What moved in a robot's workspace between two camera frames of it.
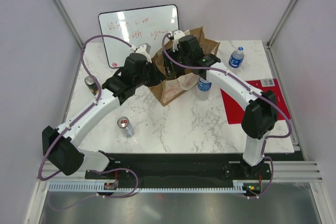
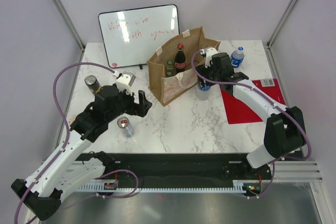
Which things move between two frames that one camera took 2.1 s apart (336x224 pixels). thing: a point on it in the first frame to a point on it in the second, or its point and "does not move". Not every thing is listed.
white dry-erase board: (138, 27) does not move
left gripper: (158, 76) to (143, 102)
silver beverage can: (124, 123) does not move
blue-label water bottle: (237, 57) does not move
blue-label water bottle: (203, 88) does not move
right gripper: (167, 65) to (202, 71)
